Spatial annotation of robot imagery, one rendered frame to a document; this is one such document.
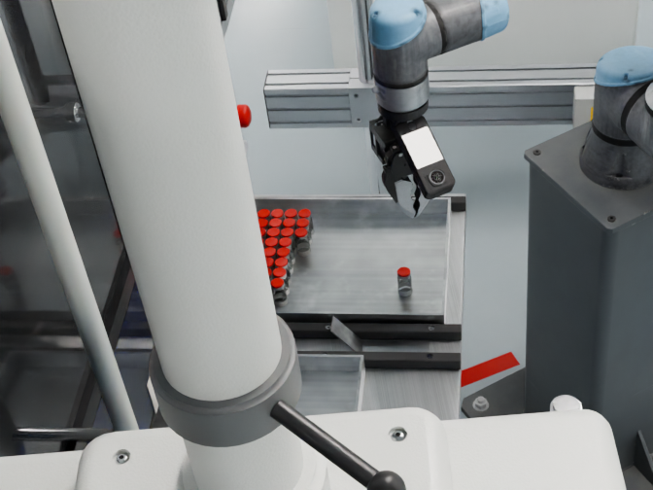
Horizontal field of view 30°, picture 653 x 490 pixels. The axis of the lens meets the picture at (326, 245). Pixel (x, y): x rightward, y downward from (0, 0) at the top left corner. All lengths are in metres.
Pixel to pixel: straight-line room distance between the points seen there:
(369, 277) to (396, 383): 0.22
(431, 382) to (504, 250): 1.46
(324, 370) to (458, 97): 1.20
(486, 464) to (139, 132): 0.42
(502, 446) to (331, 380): 0.93
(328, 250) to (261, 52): 2.07
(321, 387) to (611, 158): 0.71
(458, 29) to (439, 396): 0.52
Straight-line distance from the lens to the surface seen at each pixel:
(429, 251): 1.96
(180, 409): 0.69
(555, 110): 2.89
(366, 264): 1.95
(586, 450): 0.88
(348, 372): 1.80
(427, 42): 1.63
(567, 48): 3.51
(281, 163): 3.54
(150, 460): 0.86
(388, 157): 1.73
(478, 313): 3.06
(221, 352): 0.65
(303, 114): 2.93
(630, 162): 2.19
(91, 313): 1.19
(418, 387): 1.78
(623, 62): 2.12
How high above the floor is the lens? 2.26
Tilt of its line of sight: 44 degrees down
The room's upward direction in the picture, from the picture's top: 8 degrees counter-clockwise
